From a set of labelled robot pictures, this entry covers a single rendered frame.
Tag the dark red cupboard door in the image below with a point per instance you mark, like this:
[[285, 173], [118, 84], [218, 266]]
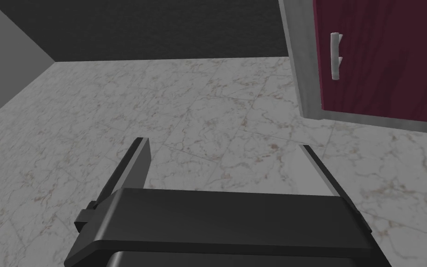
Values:
[[387, 55]]

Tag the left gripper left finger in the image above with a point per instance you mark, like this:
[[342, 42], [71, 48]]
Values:
[[132, 168]]

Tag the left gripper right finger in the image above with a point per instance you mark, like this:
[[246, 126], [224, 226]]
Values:
[[324, 173]]

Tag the grey cupboard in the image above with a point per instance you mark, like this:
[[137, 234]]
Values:
[[302, 66]]

